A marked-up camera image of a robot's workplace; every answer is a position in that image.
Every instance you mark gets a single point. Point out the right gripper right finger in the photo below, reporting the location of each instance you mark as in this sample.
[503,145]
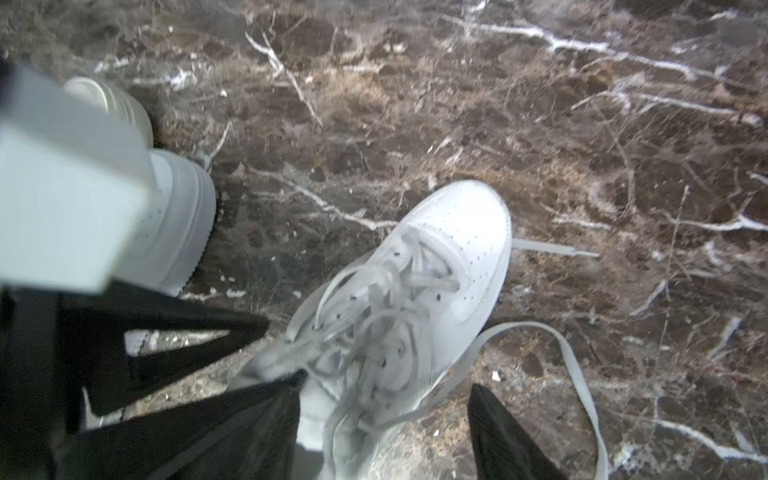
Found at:
[501,446]

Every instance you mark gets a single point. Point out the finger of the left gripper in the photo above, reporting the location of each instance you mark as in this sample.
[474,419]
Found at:
[128,342]

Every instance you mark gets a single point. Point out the white sneaker one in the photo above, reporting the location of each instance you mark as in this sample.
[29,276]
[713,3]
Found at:
[395,332]
[175,230]

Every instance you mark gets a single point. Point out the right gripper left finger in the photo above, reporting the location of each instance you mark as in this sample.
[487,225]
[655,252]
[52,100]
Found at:
[242,434]

